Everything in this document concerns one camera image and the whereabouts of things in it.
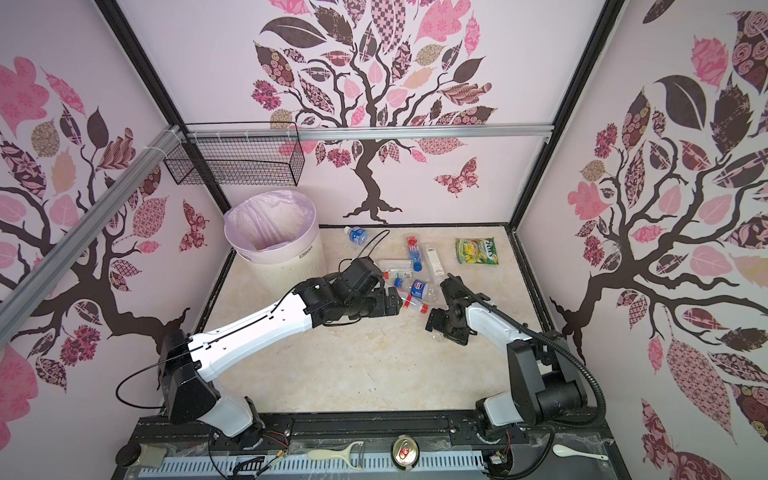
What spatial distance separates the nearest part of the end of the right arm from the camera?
648 mm

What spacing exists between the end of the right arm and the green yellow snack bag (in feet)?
1.11

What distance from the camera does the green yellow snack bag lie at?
1088mm
